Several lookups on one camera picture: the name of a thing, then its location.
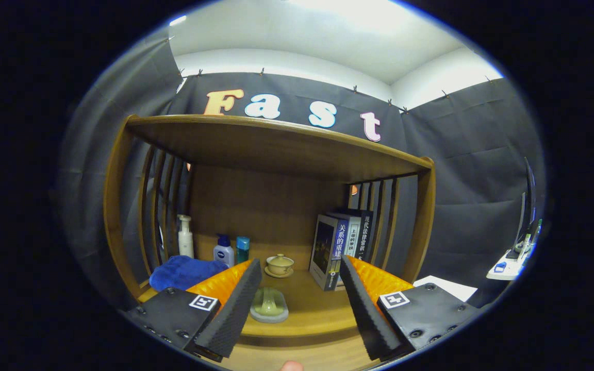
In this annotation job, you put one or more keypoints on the white power strip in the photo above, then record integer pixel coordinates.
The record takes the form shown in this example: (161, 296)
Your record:
(511, 270)

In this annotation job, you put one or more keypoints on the wooden drawer with black knob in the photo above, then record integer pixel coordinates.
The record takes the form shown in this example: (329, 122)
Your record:
(302, 353)

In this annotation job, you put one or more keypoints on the teal bottle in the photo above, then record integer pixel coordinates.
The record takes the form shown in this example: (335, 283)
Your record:
(242, 251)

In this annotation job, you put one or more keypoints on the white pump bottle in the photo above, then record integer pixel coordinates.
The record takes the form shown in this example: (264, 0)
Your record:
(186, 245)

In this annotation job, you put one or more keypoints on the wooden countertop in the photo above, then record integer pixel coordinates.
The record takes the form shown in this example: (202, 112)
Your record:
(312, 304)

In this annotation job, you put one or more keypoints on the grey book with blue spine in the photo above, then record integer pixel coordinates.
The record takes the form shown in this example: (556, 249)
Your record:
(323, 247)

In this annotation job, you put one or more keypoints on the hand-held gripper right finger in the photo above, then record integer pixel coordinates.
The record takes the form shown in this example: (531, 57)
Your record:
(364, 309)

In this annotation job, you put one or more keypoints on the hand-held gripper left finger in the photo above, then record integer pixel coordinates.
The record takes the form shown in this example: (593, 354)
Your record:
(235, 309)

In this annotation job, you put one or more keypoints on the beige lidded teacup with saucer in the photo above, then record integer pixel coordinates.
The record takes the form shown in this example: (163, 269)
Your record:
(279, 265)

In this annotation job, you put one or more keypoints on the white spine book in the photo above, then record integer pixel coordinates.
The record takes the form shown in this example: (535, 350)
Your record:
(353, 239)

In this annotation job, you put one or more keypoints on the white side cabinet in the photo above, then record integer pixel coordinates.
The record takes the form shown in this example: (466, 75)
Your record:
(446, 287)

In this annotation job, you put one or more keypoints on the wooden cabinet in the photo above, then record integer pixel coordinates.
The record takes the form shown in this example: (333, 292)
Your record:
(276, 149)

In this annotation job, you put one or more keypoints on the white lotion bottle blue cap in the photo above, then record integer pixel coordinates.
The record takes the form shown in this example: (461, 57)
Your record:
(223, 254)

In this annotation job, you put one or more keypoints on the blue towel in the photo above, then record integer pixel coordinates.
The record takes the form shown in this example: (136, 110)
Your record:
(183, 272)

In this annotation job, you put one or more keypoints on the black spine book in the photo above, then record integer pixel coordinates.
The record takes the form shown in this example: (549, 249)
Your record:
(365, 232)

